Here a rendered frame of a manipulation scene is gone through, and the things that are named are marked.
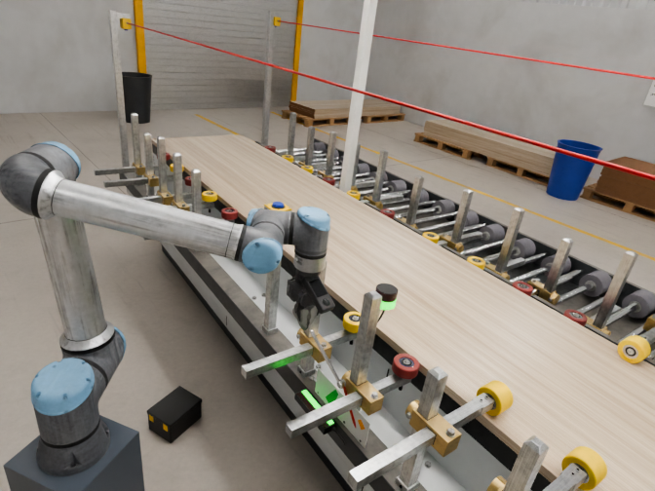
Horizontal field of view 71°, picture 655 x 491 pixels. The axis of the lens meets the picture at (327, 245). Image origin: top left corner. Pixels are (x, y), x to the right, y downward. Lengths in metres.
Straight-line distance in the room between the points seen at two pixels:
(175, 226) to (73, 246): 0.37
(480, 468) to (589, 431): 0.31
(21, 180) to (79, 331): 0.51
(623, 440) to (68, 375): 1.48
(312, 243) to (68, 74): 7.63
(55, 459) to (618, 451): 1.49
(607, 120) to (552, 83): 1.08
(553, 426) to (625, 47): 7.38
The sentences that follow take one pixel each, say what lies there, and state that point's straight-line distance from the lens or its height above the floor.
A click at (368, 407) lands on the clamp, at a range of 1.37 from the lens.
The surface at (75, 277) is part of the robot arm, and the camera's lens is 1.42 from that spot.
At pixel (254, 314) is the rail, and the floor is 0.70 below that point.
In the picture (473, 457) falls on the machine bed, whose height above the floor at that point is 0.74.
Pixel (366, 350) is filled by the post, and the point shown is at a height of 1.00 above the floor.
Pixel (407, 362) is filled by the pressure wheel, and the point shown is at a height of 0.91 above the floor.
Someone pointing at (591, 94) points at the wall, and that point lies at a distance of 8.53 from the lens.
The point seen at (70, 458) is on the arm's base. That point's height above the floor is 0.65.
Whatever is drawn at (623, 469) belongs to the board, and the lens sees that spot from 1.45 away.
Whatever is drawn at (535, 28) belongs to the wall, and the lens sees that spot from 9.01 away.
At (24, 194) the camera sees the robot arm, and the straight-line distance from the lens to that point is 1.18.
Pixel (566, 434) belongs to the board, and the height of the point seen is 0.90.
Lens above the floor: 1.81
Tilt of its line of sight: 26 degrees down
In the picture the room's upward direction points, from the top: 7 degrees clockwise
